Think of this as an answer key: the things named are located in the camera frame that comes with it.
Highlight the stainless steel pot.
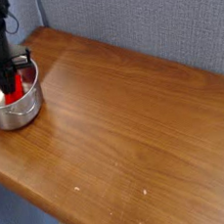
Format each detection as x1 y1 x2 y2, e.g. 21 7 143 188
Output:
0 61 44 131

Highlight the red star-shaped block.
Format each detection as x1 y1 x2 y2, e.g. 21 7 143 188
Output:
5 74 24 106

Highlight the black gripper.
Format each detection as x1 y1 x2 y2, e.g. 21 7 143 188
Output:
0 31 32 95

